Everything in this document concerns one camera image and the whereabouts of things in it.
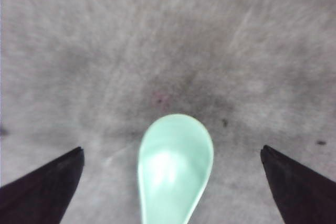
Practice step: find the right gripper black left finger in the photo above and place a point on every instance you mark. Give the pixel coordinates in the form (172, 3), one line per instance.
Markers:
(43, 195)

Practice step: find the mint green plastic spoon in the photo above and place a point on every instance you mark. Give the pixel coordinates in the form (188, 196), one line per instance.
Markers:
(175, 162)

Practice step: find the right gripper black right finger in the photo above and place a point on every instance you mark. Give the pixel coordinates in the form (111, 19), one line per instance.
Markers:
(301, 194)

